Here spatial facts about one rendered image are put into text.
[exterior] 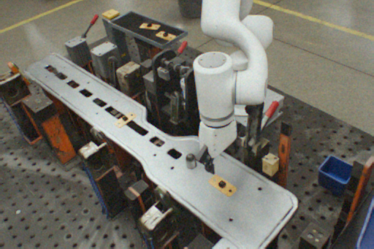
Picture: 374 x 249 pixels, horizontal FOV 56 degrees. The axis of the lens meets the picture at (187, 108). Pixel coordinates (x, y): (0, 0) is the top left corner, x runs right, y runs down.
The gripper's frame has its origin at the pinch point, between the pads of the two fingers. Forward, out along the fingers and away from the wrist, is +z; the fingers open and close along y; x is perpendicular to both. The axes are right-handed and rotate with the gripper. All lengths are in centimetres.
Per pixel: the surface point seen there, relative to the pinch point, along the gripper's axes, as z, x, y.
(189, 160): 8.2, -12.1, 1.2
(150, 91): 10, -50, -16
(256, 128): -1.6, 1.5, -14.1
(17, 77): 7, -102, 15
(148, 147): 11.9, -29.3, 3.9
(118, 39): 8, -92, -32
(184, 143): 12.0, -21.2, -5.1
